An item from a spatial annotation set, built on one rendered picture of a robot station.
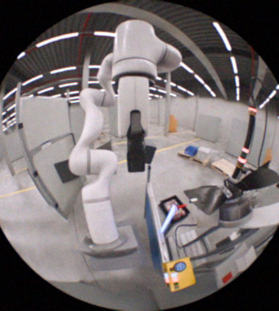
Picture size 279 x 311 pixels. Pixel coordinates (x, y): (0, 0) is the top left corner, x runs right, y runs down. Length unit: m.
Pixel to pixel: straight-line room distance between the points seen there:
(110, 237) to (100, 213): 0.10
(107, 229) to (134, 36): 0.52
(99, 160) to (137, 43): 0.38
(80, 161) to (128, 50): 0.37
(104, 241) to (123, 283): 1.23
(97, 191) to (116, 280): 1.39
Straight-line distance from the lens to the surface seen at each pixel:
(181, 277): 0.49
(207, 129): 7.88
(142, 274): 1.54
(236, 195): 0.66
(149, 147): 0.82
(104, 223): 0.38
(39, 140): 1.54
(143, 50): 0.18
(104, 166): 0.40
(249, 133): 0.53
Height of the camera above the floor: 1.52
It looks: 26 degrees down
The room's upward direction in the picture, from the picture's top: straight up
